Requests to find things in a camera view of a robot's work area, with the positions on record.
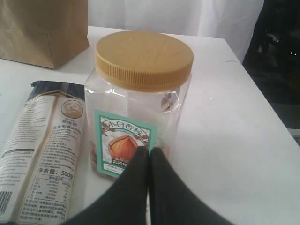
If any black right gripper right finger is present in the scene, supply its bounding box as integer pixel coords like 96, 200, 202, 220
149, 147, 225, 225

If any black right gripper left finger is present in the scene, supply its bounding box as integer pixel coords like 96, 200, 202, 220
63, 146, 149, 225

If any brown paper shopping bag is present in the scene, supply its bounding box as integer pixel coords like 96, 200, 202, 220
0, 0, 89, 69

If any long pasta packet dark blue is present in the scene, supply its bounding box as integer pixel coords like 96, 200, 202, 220
0, 81, 86, 225

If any clear nut jar gold lid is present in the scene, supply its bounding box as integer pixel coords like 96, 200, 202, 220
84, 30, 194, 177

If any white backdrop curtain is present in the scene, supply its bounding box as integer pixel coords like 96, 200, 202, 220
88, 0, 264, 61

